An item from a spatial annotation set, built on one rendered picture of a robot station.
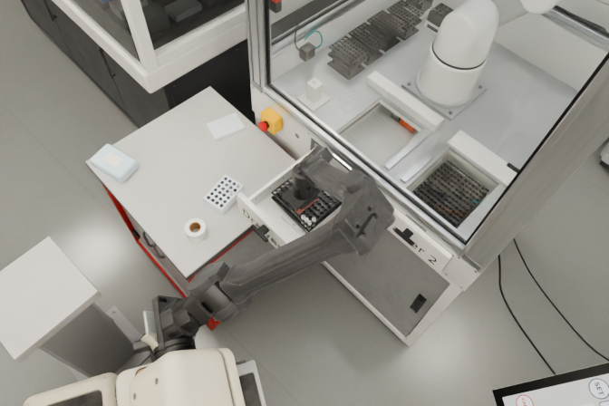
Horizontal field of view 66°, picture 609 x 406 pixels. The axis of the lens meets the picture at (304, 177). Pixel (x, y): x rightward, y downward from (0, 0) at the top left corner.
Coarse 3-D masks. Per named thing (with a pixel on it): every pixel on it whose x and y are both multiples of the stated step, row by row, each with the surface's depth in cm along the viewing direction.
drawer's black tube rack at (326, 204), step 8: (288, 184) 155; (280, 192) 153; (320, 192) 157; (320, 200) 152; (328, 200) 152; (336, 200) 156; (312, 208) 150; (320, 208) 150; (328, 208) 151; (312, 216) 149; (320, 216) 149
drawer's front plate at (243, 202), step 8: (240, 192) 149; (240, 200) 149; (248, 200) 148; (240, 208) 155; (248, 208) 148; (256, 208) 146; (256, 216) 146; (264, 216) 145; (256, 224) 151; (264, 224) 145; (272, 224) 143; (272, 232) 144; (280, 232) 142; (280, 240) 143; (288, 240) 141
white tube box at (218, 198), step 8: (224, 176) 168; (216, 184) 166; (224, 184) 166; (232, 184) 167; (240, 184) 166; (208, 192) 164; (216, 192) 164; (224, 192) 164; (208, 200) 162; (216, 200) 162; (224, 200) 163; (232, 200) 164; (216, 208) 162; (224, 208) 161
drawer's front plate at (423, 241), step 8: (400, 216) 147; (400, 224) 149; (408, 224) 146; (392, 232) 155; (416, 232) 145; (424, 232) 144; (416, 240) 147; (424, 240) 144; (432, 240) 143; (416, 248) 150; (424, 248) 147; (432, 248) 143; (440, 248) 141; (424, 256) 150; (440, 256) 142; (448, 256) 140; (432, 264) 148; (440, 264) 145
